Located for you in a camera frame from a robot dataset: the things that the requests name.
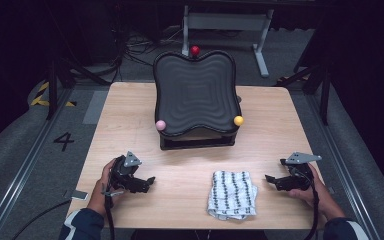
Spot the aluminium floor rail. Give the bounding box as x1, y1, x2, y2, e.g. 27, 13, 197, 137
304, 93, 383, 240
0, 87, 77, 240

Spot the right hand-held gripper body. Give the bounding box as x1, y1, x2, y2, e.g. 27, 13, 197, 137
279, 151, 323, 192

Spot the white patterned cloth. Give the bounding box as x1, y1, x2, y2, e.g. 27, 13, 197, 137
207, 170, 259, 221

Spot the yellow black hazard tape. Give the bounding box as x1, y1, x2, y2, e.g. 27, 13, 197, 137
29, 81, 78, 108

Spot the bundle of floor cables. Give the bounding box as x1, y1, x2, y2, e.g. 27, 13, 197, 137
109, 28, 186, 84

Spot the black floor cable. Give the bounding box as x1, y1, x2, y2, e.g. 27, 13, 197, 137
11, 198, 73, 240

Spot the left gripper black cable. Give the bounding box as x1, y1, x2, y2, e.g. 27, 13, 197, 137
103, 184, 116, 240

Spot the grey metal table frame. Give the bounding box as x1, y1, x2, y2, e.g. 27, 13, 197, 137
181, 4, 275, 79

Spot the grey tape piece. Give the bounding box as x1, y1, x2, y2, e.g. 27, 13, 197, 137
70, 189, 90, 202

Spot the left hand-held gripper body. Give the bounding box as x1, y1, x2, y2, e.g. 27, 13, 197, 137
109, 150, 148, 195

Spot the person's right hand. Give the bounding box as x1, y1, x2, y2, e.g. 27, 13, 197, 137
287, 163, 346, 221

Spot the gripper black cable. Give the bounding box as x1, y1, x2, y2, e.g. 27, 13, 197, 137
103, 184, 116, 240
291, 166, 321, 240

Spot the black wavy tray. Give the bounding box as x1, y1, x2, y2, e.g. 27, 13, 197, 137
153, 49, 243, 138

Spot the person's left hand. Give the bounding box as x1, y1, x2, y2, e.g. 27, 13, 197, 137
87, 158, 128, 218

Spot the black metal stand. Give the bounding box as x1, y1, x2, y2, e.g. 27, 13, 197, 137
274, 49, 333, 126
44, 49, 111, 121

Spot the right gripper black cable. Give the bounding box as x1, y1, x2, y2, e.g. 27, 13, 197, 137
291, 166, 321, 240

